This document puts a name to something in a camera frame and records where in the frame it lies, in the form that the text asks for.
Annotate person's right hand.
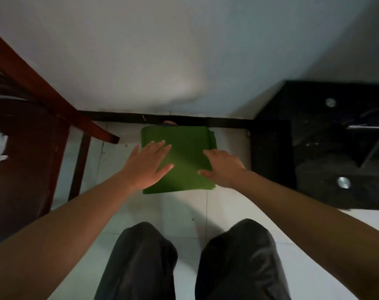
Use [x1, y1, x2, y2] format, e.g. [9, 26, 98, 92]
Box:
[197, 149, 247, 189]

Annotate person's left hand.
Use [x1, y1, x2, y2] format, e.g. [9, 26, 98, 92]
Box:
[118, 140, 175, 193]

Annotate green sheet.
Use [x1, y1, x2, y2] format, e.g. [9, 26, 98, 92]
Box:
[141, 125, 217, 195]

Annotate person's left forearm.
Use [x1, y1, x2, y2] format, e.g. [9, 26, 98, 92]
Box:
[0, 173, 136, 300]

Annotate person's right forearm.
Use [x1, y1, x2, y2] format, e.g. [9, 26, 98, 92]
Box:
[222, 169, 379, 300]

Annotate dark grey trousers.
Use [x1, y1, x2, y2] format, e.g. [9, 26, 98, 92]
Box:
[94, 218, 292, 300]

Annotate red-brown wooden chair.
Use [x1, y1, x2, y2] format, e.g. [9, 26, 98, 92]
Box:
[0, 26, 120, 249]

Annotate black glossy cabinet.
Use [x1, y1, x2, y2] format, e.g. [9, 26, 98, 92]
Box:
[250, 80, 379, 211]

